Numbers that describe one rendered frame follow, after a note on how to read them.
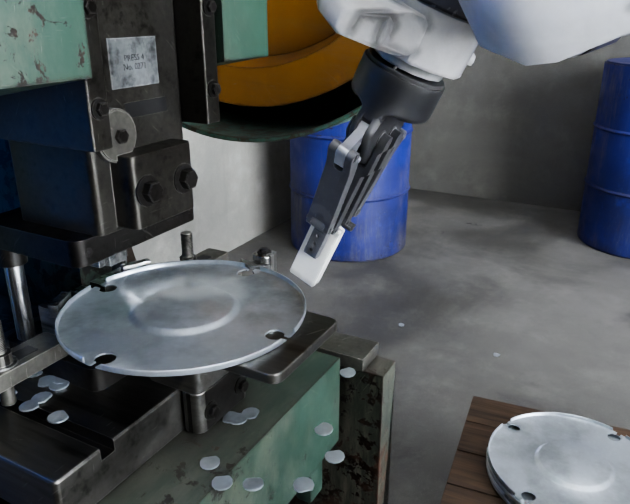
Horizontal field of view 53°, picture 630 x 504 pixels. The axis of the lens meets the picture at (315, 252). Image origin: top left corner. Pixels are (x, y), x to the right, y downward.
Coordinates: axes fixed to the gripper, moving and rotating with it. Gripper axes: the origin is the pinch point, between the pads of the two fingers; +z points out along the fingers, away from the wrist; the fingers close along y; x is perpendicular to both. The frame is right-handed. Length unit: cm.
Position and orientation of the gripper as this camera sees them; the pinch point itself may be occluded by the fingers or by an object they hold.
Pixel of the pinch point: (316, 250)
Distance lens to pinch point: 63.0
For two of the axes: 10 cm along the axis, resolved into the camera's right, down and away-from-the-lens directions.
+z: -3.8, 7.8, 5.1
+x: -8.0, -5.5, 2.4
